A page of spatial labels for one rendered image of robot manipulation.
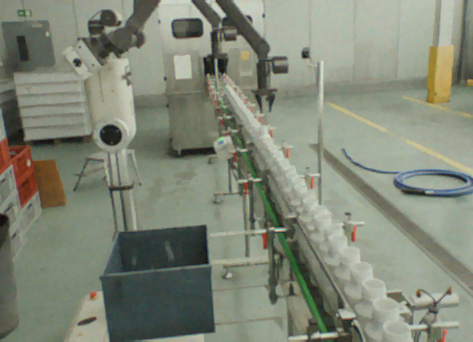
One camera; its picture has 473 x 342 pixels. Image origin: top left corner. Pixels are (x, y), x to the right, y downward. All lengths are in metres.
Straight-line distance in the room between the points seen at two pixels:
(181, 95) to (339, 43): 6.70
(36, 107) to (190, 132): 2.87
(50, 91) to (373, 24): 7.86
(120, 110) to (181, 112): 4.27
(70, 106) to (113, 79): 6.07
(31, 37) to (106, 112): 10.23
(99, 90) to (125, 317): 1.01
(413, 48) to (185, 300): 11.93
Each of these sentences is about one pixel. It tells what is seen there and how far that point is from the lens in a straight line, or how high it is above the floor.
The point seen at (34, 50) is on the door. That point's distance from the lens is 12.29.
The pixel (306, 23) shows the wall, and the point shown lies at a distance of 12.11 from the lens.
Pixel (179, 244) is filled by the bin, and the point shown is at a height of 0.88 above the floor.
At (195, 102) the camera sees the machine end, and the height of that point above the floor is 0.74.
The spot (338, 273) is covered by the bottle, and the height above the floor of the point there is 1.12.
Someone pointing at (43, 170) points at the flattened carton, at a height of 0.40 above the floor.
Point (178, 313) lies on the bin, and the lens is 1.45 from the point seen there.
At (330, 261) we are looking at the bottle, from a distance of 0.99.
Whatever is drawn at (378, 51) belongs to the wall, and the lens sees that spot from 12.66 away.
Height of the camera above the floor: 1.58
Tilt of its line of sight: 16 degrees down
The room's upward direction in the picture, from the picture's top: 3 degrees counter-clockwise
